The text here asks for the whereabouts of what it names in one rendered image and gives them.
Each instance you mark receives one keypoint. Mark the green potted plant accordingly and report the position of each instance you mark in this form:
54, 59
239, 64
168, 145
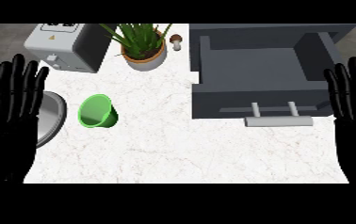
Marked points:
140, 45

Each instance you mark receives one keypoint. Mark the dark grey cabinet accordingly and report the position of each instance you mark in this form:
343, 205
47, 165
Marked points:
258, 33

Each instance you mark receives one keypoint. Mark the grey toaster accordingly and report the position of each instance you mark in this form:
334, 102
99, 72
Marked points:
69, 45

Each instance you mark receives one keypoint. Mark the brown mushroom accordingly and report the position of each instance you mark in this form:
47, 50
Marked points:
176, 41

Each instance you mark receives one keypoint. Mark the green cup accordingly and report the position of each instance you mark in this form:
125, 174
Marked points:
97, 111

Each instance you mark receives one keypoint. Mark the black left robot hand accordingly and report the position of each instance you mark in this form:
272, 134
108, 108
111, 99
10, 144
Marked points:
16, 127

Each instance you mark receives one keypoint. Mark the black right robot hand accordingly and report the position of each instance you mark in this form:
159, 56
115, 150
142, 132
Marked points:
344, 130

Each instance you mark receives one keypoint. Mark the dark grey open drawer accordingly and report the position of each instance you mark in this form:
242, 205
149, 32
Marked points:
261, 80

